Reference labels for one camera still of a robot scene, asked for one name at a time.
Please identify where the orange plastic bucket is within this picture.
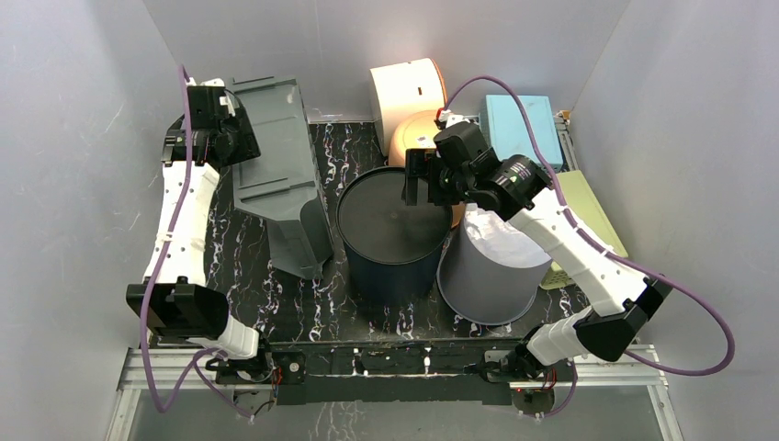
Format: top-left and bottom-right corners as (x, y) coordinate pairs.
(388, 109), (467, 230)

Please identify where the light blue plastic basket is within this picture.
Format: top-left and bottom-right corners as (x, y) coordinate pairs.
(479, 95), (563, 172)

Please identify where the grey plastic bin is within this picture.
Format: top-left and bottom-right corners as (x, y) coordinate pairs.
(230, 77), (333, 280)

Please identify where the dark blue bucket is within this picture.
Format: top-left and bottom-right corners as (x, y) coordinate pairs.
(335, 166), (453, 306)

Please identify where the light grey plastic bucket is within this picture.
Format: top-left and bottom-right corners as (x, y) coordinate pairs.
(436, 204), (552, 325)

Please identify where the yellow plastic basket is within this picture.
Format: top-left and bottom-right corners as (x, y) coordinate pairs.
(540, 170), (630, 291)

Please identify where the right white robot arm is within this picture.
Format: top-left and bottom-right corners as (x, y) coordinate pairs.
(403, 121), (671, 380)

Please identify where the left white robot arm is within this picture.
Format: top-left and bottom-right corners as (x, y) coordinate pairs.
(126, 79), (275, 382)

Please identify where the cream cylindrical container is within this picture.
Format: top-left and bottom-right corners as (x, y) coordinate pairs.
(368, 58), (446, 157)

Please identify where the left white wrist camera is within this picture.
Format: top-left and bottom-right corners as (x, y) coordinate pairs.
(185, 77), (236, 119)

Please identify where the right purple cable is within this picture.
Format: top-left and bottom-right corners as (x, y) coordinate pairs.
(441, 75), (737, 420)

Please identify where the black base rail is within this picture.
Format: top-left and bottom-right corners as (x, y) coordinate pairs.
(231, 334), (615, 408)

